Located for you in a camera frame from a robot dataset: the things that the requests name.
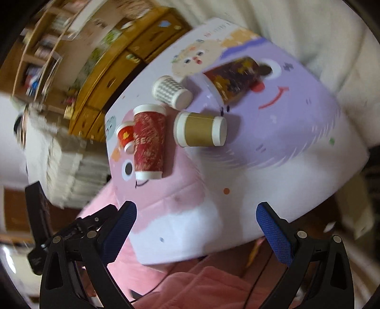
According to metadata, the tall red paper cup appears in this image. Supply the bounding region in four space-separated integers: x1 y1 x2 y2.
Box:
133 104 166 182

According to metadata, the small red paper cup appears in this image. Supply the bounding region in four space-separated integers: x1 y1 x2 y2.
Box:
116 121 135 154

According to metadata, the brown kraft paper cup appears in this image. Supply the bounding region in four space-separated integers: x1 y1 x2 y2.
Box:
173 111 227 147

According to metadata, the grey checkered paper cup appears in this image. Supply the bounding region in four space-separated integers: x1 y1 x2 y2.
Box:
152 75 193 111

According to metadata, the brown wooden door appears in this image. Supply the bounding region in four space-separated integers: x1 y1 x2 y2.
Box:
1 186 80 243

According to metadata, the pink fleece robe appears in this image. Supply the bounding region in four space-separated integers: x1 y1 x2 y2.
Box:
108 239 286 308

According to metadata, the pink bed blanket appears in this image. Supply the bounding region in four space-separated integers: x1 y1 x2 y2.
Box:
77 180 121 218

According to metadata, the white lace covered cabinet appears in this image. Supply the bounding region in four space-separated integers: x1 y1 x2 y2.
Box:
21 108 110 209

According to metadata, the cartoon printed table cover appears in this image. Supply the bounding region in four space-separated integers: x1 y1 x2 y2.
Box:
105 18 368 265

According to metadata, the wooden bookshelf hutch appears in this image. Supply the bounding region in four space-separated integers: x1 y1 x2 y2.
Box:
9 0 126 113

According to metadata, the wooden desk with drawers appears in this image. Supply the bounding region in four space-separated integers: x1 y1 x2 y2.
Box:
68 6 191 142

